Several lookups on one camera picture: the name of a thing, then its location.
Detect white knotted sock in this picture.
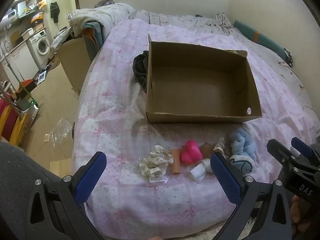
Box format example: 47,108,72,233
189,158,215,182

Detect light wooden board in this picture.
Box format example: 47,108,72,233
49,157,73,176

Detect wall shelf with clutter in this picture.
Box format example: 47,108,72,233
0,0,48,27

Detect grey white crumpled duvet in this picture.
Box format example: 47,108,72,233
69,2,135,39

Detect brown rolled sock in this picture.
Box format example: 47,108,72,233
200,142,215,160

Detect pink sock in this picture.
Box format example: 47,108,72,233
180,140,202,165

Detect black hanging garment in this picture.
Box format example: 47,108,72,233
50,2,60,23

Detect cardboard box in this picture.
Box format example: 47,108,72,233
145,34,263,124

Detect cream scrunchie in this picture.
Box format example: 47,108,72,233
139,145,174,183

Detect red and yellow frame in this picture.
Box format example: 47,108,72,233
0,94,29,145

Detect white plastic bags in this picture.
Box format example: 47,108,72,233
50,26,74,53

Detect white washing machine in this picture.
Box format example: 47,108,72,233
26,29,52,67

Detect beige patterned sock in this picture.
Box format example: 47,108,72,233
213,137,230,158

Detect peach sock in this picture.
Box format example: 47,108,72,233
171,149,181,175

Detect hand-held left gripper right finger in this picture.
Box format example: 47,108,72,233
210,152,293,240

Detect teal long cushion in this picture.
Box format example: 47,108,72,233
233,20,288,60

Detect dark grey crumpled cloth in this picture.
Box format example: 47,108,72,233
132,50,150,94

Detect black and white patterned item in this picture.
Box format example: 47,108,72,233
283,47,293,67

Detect white floral bed sheet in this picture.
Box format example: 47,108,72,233
127,9,320,120

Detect orange and black box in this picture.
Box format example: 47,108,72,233
15,79,38,98

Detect white sock with blue lines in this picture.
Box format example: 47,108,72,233
229,154,255,174

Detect person's right hand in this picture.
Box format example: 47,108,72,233
289,195,305,233

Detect teal and orange folded clothes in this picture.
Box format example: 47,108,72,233
82,21,105,60

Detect clear plastic bag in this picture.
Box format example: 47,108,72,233
49,119,75,147

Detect pink bow-print blanket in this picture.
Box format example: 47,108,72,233
71,19,320,238

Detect light blue fluffy sock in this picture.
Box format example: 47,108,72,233
229,128,258,162

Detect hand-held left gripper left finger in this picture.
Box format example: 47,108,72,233
26,151,108,240

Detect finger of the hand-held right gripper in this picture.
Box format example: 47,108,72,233
266,139,298,173
291,137,315,160

